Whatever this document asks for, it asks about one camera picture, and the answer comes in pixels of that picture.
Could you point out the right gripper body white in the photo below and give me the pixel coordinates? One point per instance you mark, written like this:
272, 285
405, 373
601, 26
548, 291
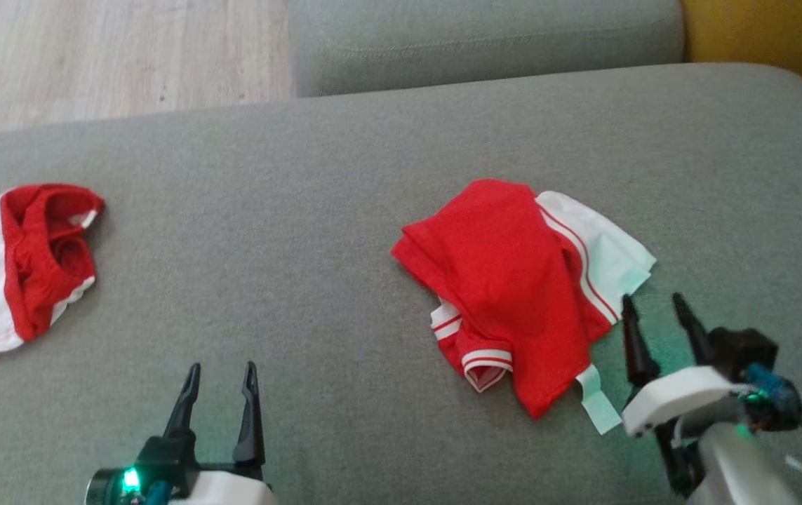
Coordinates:
674, 400

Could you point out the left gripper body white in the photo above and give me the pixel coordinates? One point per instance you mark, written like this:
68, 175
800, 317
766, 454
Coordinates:
232, 487

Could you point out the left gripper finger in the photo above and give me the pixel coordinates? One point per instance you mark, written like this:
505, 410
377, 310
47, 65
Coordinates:
184, 410
250, 421

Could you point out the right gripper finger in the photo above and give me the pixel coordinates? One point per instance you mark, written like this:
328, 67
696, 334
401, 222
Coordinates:
638, 351
695, 333

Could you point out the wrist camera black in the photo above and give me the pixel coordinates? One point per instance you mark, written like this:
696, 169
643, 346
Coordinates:
155, 459
748, 351

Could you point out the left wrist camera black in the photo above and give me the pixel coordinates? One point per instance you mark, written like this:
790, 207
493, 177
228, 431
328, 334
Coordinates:
155, 459

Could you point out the grey sofa cushion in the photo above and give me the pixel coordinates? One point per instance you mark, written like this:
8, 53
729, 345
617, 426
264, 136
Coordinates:
485, 42

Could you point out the grey fabric sofa seat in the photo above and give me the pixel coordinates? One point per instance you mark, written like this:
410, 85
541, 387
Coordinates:
302, 210

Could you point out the red jersey white sleeves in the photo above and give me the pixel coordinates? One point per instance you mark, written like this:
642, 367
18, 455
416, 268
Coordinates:
506, 280

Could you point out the red shorts white stripe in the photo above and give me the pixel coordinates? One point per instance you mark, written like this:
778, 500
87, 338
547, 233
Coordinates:
29, 259

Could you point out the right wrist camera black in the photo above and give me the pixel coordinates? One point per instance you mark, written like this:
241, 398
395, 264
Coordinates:
748, 351

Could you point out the yellow panel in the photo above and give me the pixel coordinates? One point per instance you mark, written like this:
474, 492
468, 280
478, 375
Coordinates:
772, 42

